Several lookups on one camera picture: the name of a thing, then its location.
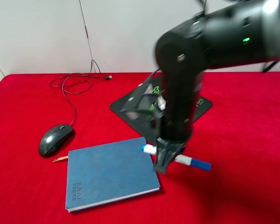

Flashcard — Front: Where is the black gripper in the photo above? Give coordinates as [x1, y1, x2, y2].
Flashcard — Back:
[154, 130, 193, 174]

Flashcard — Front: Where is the white blue marker pen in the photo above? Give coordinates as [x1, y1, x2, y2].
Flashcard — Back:
[141, 144, 211, 171]

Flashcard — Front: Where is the black red mouse cable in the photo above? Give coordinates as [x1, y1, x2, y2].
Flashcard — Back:
[49, 59, 113, 126]

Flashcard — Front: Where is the black computer mouse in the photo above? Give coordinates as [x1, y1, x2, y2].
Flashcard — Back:
[38, 124, 74, 157]

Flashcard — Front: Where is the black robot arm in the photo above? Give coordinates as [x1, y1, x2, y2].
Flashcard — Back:
[154, 0, 280, 173]

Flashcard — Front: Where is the blue hardcover notebook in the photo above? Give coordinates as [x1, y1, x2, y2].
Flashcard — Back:
[65, 137, 160, 212]

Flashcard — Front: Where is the black green Razer mousepad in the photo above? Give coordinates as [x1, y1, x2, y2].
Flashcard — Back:
[110, 72, 212, 145]

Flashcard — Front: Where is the red velvet tablecloth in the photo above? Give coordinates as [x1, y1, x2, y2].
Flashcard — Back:
[0, 72, 280, 224]

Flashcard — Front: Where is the orange ribbon bookmark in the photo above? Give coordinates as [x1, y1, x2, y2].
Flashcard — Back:
[52, 156, 68, 162]

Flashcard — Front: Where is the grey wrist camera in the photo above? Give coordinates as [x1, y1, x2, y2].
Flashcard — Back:
[119, 72, 168, 138]

